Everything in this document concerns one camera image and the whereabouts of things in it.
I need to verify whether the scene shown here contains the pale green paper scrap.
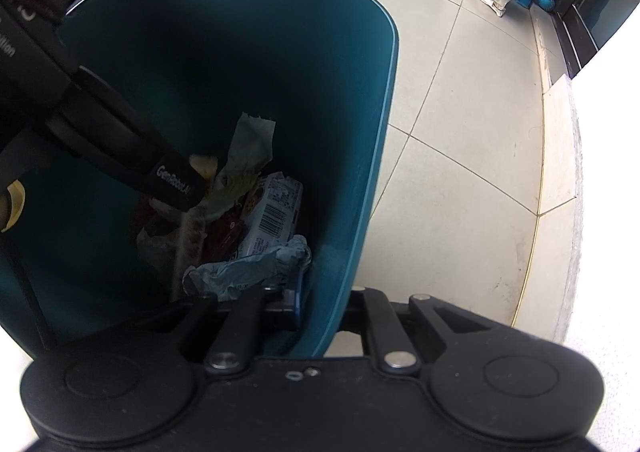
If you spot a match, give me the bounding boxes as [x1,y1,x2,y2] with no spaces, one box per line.
[189,111,277,220]

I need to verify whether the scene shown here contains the long cream snack stick wrapper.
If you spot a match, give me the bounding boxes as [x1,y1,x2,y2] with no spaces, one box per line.
[170,209,208,300]

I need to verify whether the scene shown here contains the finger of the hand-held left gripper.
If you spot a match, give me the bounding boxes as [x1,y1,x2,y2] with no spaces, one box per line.
[45,65,209,211]

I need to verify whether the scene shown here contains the white purple snack packet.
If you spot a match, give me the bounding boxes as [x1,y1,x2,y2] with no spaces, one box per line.
[235,171,304,258]

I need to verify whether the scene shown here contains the grey tissue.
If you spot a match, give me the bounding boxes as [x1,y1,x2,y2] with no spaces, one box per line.
[182,235,312,303]

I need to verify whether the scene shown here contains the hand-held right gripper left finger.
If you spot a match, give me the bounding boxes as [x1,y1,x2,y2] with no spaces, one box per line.
[112,272,305,374]

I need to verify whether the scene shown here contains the red brown snack wrapper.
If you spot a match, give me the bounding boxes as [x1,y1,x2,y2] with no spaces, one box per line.
[205,209,248,263]

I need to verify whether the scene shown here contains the teal plastic trash bin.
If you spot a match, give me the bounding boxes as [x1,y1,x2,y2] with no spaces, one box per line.
[0,0,401,358]

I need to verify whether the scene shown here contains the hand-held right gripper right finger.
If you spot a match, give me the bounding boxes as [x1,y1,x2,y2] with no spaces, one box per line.
[340,286,496,374]

